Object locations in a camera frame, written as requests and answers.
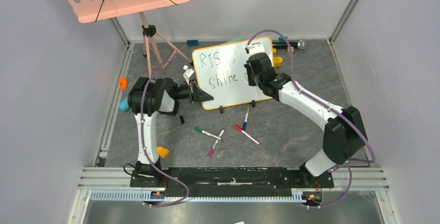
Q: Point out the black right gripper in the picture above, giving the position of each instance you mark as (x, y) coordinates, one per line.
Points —
(253, 66)

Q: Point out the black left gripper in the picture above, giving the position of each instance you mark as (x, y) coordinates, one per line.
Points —
(196, 94)

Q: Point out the yellow-framed whiteboard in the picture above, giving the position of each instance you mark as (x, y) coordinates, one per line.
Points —
(220, 72)

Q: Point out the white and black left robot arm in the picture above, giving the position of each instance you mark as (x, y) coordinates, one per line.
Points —
(149, 98)

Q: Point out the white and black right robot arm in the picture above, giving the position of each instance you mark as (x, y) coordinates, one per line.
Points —
(344, 133)

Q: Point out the yellow round block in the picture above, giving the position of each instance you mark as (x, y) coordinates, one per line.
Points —
(277, 61)

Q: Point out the wooden cube block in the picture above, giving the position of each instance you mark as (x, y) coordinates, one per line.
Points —
(290, 50)

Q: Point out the teal triangle block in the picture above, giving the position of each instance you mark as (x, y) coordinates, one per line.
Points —
(282, 39)

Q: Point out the mint green toy microphone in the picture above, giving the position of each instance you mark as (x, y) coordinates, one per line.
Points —
(237, 39)

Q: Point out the green-capped marker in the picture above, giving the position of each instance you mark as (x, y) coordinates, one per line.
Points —
(207, 133)

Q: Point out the black handheld microphone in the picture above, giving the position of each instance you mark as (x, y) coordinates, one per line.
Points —
(294, 44)

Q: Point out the dark blue brick block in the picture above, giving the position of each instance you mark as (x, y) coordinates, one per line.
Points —
(192, 42)

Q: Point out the red-capped marker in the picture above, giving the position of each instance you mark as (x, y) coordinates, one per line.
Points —
(246, 134)

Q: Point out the blue-capped marker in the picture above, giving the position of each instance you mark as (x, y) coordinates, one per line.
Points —
(246, 117)

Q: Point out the magenta-capped marker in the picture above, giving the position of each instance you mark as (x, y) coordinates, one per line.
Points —
(215, 144)

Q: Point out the orange wedge block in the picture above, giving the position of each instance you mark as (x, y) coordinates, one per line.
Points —
(163, 152)

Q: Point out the small orange clip toy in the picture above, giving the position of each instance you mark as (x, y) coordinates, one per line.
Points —
(123, 83)

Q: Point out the blue toy microphone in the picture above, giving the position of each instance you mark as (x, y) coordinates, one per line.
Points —
(124, 105)

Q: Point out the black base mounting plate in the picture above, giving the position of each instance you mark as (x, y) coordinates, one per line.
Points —
(232, 181)

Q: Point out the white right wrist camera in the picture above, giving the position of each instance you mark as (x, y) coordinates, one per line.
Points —
(255, 48)

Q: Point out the grey toothed cable rail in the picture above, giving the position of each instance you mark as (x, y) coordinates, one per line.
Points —
(148, 196)

